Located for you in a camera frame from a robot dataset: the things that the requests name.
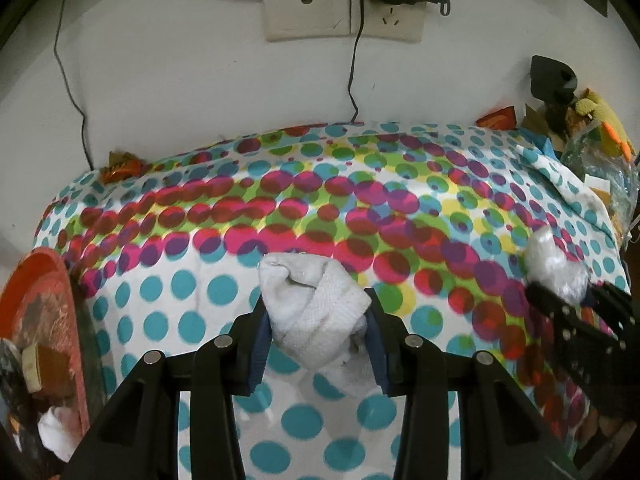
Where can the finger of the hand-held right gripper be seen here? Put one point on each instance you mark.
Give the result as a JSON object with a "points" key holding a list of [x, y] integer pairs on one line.
{"points": [[575, 340], [617, 302]]}

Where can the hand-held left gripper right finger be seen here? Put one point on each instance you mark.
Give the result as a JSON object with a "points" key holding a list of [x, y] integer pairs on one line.
{"points": [[377, 355]]}

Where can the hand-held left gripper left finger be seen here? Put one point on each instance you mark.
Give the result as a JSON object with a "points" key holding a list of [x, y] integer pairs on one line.
{"points": [[257, 355]]}

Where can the clear plastic bag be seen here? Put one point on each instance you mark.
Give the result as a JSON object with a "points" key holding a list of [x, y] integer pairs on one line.
{"points": [[555, 265]]}

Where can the white sock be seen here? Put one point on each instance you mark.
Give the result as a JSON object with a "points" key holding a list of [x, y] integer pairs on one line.
{"points": [[57, 427], [315, 305]]}

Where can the dark red box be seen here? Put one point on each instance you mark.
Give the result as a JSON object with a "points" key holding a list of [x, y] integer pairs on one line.
{"points": [[50, 362]]}

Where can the red round tray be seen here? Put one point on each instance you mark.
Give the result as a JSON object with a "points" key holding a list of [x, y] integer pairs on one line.
{"points": [[55, 300]]}

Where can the clear bag with green contents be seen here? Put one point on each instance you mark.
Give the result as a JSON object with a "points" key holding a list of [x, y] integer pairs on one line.
{"points": [[595, 160]]}

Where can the polka dot tablecloth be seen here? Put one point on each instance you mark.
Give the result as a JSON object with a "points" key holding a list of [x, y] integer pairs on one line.
{"points": [[300, 200]]}

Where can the yellow plush toy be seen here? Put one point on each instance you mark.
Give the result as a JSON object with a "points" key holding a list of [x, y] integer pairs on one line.
{"points": [[610, 120]]}

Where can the brown cardboard box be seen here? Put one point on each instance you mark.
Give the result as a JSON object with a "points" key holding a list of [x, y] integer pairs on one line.
{"points": [[535, 122]]}

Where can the red snack packet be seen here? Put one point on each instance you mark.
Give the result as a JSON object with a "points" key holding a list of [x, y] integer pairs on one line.
{"points": [[497, 120]]}

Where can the orange candy wrapper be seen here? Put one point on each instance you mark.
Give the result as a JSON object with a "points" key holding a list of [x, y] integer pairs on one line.
{"points": [[120, 170]]}

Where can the black clamp stand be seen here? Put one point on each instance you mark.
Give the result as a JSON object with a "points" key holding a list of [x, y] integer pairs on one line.
{"points": [[550, 77]]}

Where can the beige power wall socket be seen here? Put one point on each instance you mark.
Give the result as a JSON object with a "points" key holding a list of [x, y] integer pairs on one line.
{"points": [[395, 22]]}

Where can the beige round-hole wall socket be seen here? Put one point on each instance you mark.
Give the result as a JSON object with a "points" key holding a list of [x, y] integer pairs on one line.
{"points": [[305, 15]]}

